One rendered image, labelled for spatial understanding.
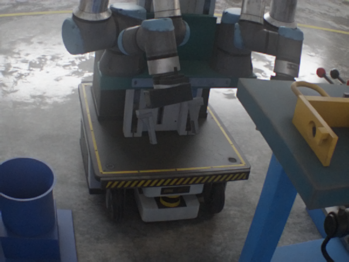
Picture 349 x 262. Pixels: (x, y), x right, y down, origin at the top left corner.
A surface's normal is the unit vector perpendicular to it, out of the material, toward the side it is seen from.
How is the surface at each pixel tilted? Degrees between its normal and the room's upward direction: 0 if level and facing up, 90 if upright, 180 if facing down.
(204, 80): 90
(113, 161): 0
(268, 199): 90
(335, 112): 90
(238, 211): 0
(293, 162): 90
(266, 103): 0
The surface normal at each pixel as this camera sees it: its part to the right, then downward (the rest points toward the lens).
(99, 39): 0.61, 0.59
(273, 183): -0.97, 0.00
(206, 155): 0.13, -0.86
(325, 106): 0.22, 0.51
